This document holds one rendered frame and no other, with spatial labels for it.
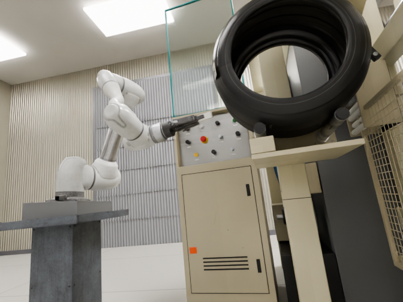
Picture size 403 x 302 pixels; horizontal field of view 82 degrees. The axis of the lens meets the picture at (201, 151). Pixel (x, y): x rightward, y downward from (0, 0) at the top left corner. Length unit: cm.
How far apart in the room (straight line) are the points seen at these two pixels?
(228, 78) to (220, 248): 105
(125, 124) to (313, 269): 105
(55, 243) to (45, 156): 435
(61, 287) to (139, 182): 313
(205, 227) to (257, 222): 33
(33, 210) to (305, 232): 138
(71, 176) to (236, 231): 104
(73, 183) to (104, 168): 20
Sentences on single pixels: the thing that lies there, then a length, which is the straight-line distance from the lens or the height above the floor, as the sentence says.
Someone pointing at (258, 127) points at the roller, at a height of 90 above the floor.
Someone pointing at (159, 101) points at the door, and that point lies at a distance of 468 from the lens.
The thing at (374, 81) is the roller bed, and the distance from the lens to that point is 136.
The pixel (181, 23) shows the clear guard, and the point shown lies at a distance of 213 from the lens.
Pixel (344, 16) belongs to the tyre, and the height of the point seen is 124.
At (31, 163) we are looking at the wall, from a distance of 599.
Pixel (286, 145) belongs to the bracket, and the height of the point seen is 88.
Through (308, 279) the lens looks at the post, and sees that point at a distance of 131.
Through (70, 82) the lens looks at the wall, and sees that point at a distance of 597.
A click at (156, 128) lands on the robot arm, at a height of 100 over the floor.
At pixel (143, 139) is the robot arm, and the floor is 95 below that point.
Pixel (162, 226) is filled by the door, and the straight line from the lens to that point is 431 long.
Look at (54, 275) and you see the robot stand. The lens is 155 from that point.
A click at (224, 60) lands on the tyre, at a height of 120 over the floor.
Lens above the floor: 66
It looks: 12 degrees up
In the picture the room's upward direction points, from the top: 6 degrees counter-clockwise
